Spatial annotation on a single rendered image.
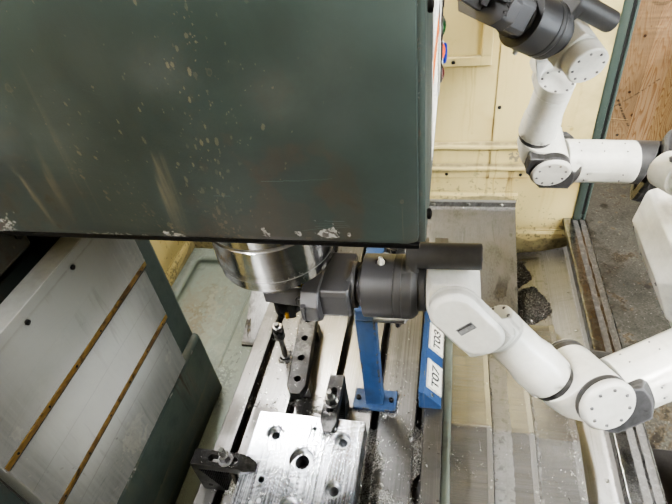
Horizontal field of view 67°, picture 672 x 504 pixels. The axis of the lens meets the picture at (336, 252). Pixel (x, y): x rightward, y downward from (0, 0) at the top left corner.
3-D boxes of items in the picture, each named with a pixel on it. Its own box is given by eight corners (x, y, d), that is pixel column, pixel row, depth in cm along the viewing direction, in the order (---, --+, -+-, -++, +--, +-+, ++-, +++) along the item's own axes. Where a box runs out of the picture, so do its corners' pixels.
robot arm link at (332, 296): (315, 227, 74) (398, 228, 71) (324, 275, 80) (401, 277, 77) (293, 289, 65) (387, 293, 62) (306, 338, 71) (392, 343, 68)
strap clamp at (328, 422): (349, 402, 120) (342, 363, 110) (339, 455, 110) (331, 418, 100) (335, 401, 120) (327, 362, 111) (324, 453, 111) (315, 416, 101)
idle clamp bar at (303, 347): (322, 324, 139) (319, 308, 135) (309, 409, 119) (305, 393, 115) (304, 324, 140) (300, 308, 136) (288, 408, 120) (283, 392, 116)
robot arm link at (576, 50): (508, 31, 85) (553, 52, 91) (532, 74, 80) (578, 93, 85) (560, -32, 77) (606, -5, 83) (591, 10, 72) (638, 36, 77)
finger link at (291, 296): (262, 285, 71) (305, 286, 70) (267, 301, 73) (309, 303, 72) (259, 293, 70) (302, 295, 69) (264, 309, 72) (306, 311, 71)
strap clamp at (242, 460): (267, 480, 108) (252, 444, 98) (263, 496, 105) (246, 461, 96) (210, 473, 111) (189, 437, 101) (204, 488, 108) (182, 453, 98)
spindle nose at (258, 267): (234, 219, 77) (213, 149, 69) (340, 214, 75) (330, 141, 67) (207, 297, 65) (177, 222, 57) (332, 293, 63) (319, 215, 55)
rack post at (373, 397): (397, 393, 120) (392, 307, 101) (395, 413, 116) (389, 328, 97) (355, 389, 122) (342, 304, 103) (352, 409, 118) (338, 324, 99)
